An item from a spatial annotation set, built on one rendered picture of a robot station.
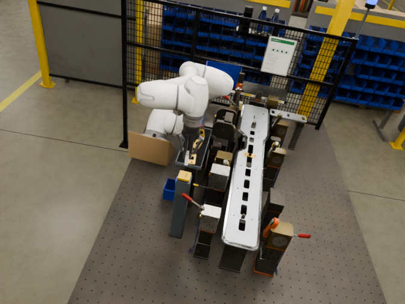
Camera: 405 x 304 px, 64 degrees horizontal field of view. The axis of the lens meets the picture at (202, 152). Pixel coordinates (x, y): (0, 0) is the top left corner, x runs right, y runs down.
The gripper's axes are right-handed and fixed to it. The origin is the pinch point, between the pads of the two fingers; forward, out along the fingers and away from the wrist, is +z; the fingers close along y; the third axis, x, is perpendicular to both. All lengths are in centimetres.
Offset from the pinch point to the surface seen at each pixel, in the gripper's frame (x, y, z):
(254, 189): 19, 38, 27
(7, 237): 11, -131, 127
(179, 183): -3.4, -1.4, 13.9
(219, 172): 13.8, 16.7, 16.1
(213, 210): -9.1, 17.9, 21.1
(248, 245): -20, 38, 27
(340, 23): 154, 82, -36
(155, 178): 39, -25, 57
